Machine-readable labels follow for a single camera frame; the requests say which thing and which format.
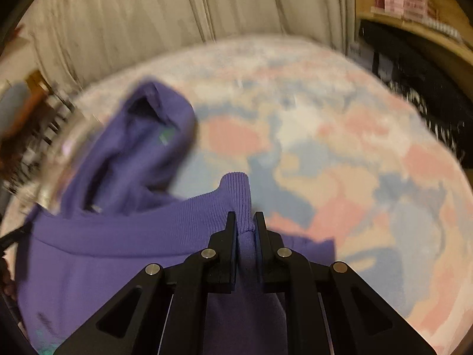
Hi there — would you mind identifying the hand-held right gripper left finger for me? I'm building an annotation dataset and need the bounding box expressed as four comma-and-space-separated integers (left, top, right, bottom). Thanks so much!
54, 212, 237, 355

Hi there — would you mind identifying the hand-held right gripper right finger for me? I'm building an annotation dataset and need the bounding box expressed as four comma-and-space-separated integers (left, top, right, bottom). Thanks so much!
254, 212, 437, 355

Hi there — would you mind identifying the purple zip hoodie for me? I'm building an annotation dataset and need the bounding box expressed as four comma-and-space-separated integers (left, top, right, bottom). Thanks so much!
15, 79, 337, 355

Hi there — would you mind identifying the pastel cat printed blanket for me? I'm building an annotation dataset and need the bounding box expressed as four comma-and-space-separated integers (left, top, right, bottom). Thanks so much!
0, 37, 470, 355

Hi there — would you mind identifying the white folded garment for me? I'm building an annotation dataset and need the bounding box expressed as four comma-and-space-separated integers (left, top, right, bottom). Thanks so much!
22, 114, 104, 211

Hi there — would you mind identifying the white cardboard box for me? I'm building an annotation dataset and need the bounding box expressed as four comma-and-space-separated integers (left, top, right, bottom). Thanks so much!
345, 39, 374, 69

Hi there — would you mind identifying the brown folded garment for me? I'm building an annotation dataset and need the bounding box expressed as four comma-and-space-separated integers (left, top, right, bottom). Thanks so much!
0, 89, 56, 171

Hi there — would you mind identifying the beige leaf patterned curtain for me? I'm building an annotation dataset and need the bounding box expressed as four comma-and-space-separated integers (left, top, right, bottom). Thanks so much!
22, 0, 357, 85

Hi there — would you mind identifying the grey-blue folded quilt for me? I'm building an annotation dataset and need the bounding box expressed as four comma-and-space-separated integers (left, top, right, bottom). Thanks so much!
0, 83, 32, 134

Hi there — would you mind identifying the pink drawer organiser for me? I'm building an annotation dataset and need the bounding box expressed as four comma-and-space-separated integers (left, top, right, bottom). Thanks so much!
375, 0, 437, 19

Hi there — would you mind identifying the row of small white items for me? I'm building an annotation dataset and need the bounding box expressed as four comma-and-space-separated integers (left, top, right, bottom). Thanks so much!
429, 18, 462, 41

